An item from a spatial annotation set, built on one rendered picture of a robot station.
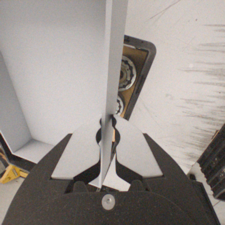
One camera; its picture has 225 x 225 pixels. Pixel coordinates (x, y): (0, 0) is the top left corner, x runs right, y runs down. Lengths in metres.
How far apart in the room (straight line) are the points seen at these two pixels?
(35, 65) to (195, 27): 0.47
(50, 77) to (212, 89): 0.54
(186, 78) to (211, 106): 0.16
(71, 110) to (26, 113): 0.12
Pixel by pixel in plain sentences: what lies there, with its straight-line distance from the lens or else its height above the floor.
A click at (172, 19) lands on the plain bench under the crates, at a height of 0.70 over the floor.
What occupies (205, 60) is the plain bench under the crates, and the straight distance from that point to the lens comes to 0.53.
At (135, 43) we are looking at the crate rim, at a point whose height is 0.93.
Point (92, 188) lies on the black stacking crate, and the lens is 0.83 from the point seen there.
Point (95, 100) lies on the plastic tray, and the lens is 0.16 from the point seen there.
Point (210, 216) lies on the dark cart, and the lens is 1.85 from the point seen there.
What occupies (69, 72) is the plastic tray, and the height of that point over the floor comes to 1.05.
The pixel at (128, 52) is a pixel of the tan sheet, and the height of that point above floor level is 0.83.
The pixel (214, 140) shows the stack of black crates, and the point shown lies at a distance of 1.31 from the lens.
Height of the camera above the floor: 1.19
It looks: 58 degrees down
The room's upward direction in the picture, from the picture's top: 151 degrees counter-clockwise
